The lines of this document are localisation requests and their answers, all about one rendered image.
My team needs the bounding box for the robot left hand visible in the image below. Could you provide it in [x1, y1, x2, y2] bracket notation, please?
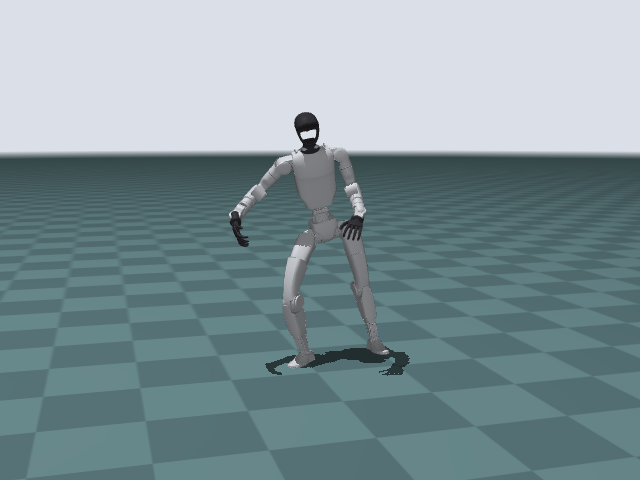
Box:
[339, 214, 364, 241]

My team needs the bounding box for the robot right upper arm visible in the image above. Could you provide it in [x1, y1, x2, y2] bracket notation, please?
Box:
[251, 155, 292, 201]

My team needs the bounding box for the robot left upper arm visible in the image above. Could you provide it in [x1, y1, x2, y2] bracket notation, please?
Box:
[330, 147, 358, 198]

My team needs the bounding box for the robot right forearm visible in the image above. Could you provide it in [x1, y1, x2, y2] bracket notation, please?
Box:
[229, 184, 258, 220]

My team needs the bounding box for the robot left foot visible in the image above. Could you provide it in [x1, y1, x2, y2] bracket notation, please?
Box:
[367, 338, 389, 355]

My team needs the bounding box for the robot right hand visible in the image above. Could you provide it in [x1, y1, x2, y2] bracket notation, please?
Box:
[230, 211, 249, 247]

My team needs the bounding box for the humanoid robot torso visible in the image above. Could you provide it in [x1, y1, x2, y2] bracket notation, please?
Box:
[290, 143, 339, 244]

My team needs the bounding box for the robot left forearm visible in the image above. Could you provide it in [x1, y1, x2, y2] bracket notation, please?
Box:
[350, 183, 366, 218]

